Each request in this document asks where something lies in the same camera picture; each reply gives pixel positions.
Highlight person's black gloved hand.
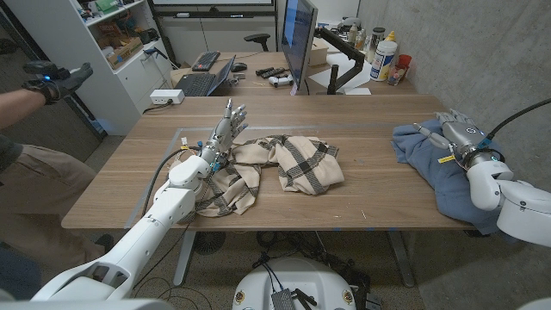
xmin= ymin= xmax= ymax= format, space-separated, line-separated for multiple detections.
xmin=21 ymin=59 xmax=95 ymax=106

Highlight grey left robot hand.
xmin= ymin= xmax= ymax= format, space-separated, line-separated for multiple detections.
xmin=198 ymin=97 xmax=250 ymax=167

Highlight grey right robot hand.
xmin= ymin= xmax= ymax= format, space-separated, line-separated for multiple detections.
xmin=412 ymin=108 xmax=492 ymax=158

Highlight person's bare forearm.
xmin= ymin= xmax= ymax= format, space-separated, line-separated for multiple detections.
xmin=0 ymin=88 xmax=48 ymax=129

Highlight blue hoodie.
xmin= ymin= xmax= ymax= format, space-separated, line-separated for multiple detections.
xmin=390 ymin=119 xmax=513 ymax=237

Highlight beige plaid scarf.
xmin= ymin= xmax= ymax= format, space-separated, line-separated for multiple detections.
xmin=171 ymin=133 xmax=345 ymax=219

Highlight black laptop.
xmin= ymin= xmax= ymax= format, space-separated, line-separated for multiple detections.
xmin=175 ymin=54 xmax=237 ymax=98

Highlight white power strip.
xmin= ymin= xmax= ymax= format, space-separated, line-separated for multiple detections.
xmin=149 ymin=88 xmax=186 ymax=106

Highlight white shelf cabinet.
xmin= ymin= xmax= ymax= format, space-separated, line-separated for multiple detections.
xmin=3 ymin=0 xmax=176 ymax=137

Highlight cardboard box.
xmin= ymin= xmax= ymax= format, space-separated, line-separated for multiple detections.
xmin=105 ymin=36 xmax=145 ymax=70

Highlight black keyboard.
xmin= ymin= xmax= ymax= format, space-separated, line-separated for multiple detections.
xmin=190 ymin=50 xmax=221 ymax=72

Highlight white game controller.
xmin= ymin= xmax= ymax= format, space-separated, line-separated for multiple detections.
xmin=268 ymin=73 xmax=294 ymax=89

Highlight clear plastic cup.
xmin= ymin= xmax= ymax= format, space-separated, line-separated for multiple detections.
xmin=387 ymin=63 xmax=408 ymax=87

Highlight red cup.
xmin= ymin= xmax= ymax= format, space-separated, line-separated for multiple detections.
xmin=396 ymin=53 xmax=413 ymax=77

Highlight black office chair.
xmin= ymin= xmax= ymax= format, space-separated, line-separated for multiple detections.
xmin=243 ymin=33 xmax=272 ymax=53

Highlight person body beige trousers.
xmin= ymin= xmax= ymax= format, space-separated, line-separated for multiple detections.
xmin=0 ymin=133 xmax=115 ymax=276

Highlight white low cabinet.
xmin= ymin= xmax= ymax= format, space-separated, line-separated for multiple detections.
xmin=161 ymin=16 xmax=279 ymax=66

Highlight white paper sheets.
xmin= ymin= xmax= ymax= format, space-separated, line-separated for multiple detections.
xmin=307 ymin=52 xmax=374 ymax=91

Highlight white wipes canister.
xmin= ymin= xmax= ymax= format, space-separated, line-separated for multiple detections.
xmin=369 ymin=40 xmax=398 ymax=83

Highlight black computer monitor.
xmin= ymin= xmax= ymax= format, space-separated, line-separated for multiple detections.
xmin=280 ymin=0 xmax=319 ymax=94

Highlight grey table leg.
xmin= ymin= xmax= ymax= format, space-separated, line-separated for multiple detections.
xmin=387 ymin=230 xmax=417 ymax=288
xmin=172 ymin=230 xmax=197 ymax=288

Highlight jar with black lid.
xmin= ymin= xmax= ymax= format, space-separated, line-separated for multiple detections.
xmin=366 ymin=27 xmax=387 ymax=64

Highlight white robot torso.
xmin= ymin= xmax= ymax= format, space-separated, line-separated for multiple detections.
xmin=232 ymin=257 xmax=357 ymax=310

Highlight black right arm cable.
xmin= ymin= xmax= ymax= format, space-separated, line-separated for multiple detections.
xmin=486 ymin=97 xmax=551 ymax=141

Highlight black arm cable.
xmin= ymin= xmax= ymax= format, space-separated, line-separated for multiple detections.
xmin=486 ymin=97 xmax=551 ymax=141
xmin=140 ymin=148 xmax=203 ymax=219

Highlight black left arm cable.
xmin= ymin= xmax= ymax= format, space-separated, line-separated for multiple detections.
xmin=140 ymin=148 xmax=203 ymax=219

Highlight whiteboard with black frame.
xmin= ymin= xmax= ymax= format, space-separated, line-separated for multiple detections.
xmin=150 ymin=0 xmax=277 ymax=19

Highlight black floor cable bundle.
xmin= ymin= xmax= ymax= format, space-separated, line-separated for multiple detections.
xmin=251 ymin=230 xmax=374 ymax=302

